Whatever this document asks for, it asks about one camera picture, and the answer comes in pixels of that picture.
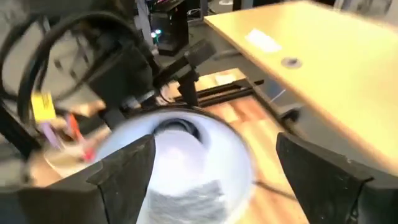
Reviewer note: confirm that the white divided bowl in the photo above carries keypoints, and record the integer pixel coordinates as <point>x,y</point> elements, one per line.
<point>62,161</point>

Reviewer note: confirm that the purple clip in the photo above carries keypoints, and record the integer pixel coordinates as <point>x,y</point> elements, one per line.
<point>49,135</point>

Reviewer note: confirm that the black device with lights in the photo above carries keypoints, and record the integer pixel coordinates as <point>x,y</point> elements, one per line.
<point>174,31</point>

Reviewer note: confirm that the grey desk grommet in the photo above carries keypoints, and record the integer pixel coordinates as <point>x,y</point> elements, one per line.
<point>291,62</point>

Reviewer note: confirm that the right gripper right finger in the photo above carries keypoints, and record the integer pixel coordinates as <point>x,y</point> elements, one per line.
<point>329,189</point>

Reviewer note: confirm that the orange clip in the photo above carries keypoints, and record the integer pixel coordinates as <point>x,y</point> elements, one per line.
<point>74,127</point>

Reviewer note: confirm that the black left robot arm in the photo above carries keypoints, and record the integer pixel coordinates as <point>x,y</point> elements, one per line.
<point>118,12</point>

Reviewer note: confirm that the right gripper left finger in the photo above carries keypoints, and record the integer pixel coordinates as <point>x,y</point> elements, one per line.
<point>93,196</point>

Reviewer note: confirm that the red clip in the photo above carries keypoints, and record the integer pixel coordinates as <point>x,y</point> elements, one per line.
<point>89,154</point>

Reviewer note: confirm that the white lightbulb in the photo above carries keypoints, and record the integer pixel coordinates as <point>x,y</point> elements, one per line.
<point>183,161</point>

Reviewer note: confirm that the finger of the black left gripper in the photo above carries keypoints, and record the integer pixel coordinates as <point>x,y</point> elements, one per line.
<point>189,91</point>

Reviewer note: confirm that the black gooseneck desk lamp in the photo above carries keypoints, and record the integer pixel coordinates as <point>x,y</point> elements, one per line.
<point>227,149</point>

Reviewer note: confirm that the beige desk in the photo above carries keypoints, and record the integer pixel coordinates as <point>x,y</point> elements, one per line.
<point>326,77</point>

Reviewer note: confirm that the black aluminium table frame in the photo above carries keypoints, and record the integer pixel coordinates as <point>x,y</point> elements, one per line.
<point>224,93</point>

